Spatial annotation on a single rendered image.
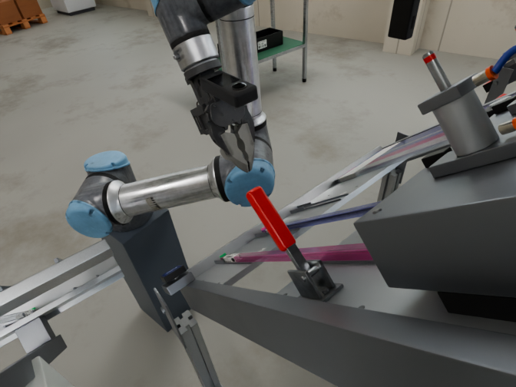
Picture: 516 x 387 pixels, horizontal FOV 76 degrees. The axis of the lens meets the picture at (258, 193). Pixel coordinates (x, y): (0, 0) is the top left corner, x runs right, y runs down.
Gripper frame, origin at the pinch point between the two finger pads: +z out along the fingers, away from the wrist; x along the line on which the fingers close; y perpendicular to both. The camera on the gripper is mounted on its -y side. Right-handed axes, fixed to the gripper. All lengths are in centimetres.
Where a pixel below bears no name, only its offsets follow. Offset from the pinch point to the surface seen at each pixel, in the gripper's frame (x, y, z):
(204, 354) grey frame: 22.0, 14.5, 37.6
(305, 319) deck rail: 21.0, -38.6, 3.6
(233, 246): 6.8, 7.8, 15.9
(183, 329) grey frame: 23.8, 8.6, 25.6
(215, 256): 11.5, 7.9, 15.7
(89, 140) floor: -4, 235, -28
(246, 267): 13.1, -10.8, 12.2
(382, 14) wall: -328, 193, -38
